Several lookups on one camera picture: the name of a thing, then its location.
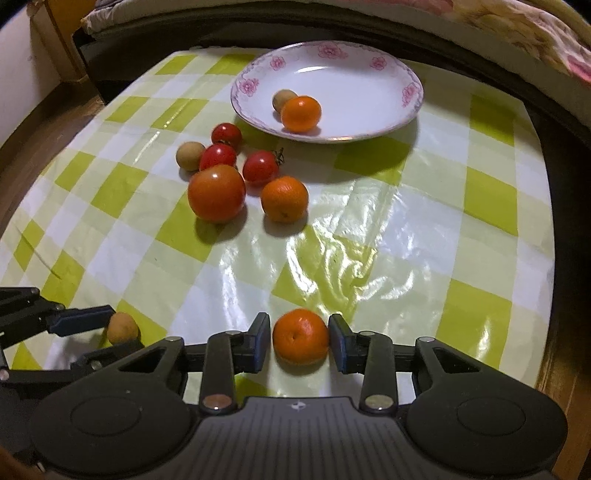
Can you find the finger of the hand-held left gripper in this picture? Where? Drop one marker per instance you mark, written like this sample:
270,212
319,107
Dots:
99,357
83,319

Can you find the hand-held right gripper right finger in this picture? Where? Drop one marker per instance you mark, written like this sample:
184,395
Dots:
337,345

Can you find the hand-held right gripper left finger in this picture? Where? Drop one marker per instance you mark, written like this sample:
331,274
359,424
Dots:
262,344

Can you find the orange mandarin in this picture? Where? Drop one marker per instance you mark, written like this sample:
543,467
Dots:
284,199
301,114
300,338

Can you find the brown longan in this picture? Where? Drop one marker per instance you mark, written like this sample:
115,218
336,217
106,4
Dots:
189,156
280,98
122,327

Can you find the large red tomato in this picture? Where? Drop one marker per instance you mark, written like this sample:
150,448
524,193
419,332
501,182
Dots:
216,194

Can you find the red cherry tomato with stem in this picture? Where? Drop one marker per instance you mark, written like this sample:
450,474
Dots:
260,167

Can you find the white floral rim plate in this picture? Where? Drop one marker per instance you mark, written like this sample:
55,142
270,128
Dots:
360,92

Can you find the green white checkered tablecloth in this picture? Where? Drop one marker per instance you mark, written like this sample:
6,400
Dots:
392,230

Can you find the wooden bedside desk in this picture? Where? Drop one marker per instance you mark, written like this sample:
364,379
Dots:
57,37

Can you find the bed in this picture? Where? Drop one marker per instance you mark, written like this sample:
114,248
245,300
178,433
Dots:
194,39

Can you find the pink floral blanket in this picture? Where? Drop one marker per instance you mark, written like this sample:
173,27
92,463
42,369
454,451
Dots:
531,37

